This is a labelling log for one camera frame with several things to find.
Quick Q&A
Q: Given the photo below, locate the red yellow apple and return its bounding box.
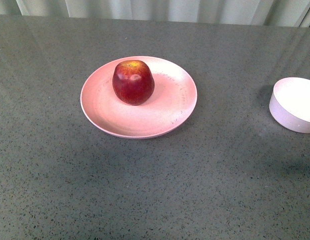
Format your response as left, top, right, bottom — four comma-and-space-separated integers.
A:
112, 60, 155, 106

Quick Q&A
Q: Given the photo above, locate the pink round plate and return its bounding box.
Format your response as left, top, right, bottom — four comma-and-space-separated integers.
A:
80, 56, 198, 139

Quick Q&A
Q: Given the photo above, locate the pale pink bowl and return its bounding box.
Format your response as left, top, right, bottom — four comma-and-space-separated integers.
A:
269, 77, 310, 133

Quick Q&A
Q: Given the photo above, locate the white pleated curtain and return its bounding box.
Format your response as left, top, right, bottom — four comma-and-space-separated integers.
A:
0, 0, 310, 28

